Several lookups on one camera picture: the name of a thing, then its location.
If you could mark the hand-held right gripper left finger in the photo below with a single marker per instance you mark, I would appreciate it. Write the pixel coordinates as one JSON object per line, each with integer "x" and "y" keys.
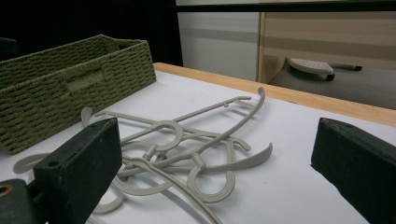
{"x": 81, "y": 168}

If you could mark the white cabinet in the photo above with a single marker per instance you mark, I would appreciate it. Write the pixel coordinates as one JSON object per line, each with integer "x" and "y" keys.
{"x": 218, "y": 46}

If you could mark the green woven basket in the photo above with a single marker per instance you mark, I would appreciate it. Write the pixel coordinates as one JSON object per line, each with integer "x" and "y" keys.
{"x": 124, "y": 71}

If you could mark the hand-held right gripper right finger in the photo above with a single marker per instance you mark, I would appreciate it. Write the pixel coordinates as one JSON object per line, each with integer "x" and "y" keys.
{"x": 358, "y": 168}

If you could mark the dark chair base leg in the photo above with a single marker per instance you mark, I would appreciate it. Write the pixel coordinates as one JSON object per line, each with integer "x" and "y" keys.
{"x": 347, "y": 67}

